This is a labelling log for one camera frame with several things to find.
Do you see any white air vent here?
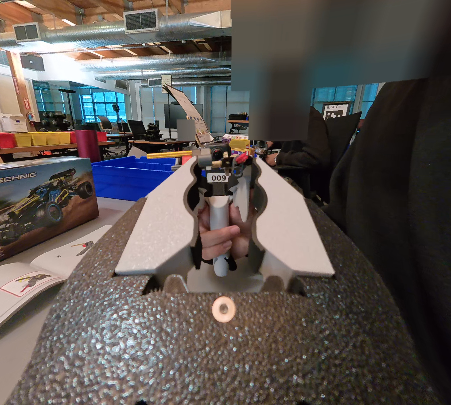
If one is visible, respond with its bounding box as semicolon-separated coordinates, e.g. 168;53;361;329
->
123;8;161;34
13;22;42;43

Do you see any white sign with black tag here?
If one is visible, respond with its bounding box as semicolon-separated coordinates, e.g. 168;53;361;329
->
322;101;352;121

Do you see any black wall screen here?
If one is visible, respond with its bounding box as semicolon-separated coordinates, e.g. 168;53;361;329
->
163;104;204;130

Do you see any blue plastic bin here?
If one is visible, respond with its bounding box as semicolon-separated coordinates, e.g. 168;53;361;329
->
91;156;184;202

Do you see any open instruction booklet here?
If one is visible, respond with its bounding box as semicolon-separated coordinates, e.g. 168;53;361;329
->
0;224;114;327

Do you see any black office chair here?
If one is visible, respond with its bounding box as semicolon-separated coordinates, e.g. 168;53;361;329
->
309;111;363;203

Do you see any office desk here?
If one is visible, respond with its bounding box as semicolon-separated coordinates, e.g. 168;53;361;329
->
128;139;193;153

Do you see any grey beam yellow axle assembly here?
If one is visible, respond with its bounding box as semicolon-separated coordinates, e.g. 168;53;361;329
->
146;150;214;170

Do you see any hanging cardboard strip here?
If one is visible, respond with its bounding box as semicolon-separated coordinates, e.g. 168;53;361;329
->
161;74;216;146

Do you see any toy car set box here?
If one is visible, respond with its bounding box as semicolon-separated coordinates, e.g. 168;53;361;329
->
0;157;100;262

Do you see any long wooden table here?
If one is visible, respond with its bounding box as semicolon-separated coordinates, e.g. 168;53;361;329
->
0;141;117;156

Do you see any glass window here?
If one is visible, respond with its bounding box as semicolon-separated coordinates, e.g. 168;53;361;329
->
80;92;127;125

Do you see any maroon bottle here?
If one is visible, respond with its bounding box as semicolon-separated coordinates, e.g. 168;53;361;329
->
74;129;102;163

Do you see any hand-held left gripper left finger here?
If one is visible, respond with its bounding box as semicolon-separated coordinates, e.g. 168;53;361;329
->
114;157;202;293

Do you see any yellow toy box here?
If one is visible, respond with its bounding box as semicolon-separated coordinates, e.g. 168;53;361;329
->
229;139;256;158

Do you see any black gear frame assembly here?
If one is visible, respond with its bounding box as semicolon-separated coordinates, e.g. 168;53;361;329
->
213;154;248;170

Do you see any person's right hand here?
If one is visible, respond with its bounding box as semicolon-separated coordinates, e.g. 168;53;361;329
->
197;205;255;262

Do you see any wooden column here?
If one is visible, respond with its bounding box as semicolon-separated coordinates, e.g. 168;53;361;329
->
6;50;35;131

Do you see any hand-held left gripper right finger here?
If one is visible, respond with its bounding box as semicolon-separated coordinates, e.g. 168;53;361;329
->
250;157;336;293

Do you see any silver ceiling duct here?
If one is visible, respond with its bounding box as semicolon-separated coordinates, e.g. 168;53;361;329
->
80;53;232;84
0;19;232;52

